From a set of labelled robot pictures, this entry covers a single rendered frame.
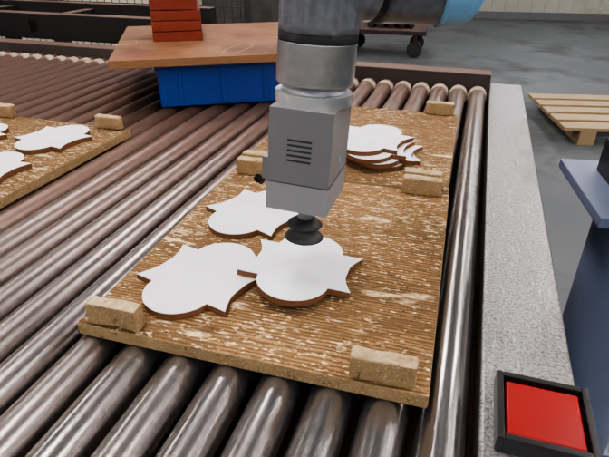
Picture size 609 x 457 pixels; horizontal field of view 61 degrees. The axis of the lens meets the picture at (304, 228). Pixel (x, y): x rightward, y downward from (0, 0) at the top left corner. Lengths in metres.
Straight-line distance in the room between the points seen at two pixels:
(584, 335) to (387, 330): 0.75
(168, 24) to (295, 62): 0.98
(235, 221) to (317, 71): 0.28
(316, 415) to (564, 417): 0.20
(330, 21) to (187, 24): 0.99
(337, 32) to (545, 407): 0.36
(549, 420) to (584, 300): 0.72
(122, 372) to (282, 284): 0.18
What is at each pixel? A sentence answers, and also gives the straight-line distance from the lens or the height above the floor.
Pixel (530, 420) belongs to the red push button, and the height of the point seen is 0.93.
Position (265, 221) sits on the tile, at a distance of 0.69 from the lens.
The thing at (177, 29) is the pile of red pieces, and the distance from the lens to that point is 1.44.
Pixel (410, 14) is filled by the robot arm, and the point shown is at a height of 1.21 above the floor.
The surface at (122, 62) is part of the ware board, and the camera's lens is 1.24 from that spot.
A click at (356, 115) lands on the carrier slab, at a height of 0.94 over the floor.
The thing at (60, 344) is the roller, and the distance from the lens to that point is 0.60.
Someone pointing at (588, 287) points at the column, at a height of 0.67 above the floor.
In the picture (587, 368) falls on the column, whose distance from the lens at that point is 1.26.
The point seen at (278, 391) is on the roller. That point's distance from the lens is 0.49.
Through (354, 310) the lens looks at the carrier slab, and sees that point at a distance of 0.55.
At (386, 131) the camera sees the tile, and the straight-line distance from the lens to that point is 0.96.
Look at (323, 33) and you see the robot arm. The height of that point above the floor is 1.20.
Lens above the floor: 1.28
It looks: 30 degrees down
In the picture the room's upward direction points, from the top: straight up
